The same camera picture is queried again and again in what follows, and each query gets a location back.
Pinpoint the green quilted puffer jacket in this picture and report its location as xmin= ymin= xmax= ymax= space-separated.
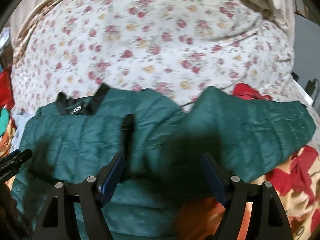
xmin=12 ymin=87 xmax=316 ymax=239

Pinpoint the teal green garment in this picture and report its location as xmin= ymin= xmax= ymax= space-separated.
xmin=0 ymin=108 xmax=10 ymax=136

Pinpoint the yellow red rose blanket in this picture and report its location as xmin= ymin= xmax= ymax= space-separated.
xmin=175 ymin=82 xmax=320 ymax=240

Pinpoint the red garment pile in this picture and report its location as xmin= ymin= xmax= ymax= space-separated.
xmin=0 ymin=66 xmax=15 ymax=110

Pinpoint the white floral quilt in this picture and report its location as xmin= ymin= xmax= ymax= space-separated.
xmin=11 ymin=0 xmax=320 ymax=113

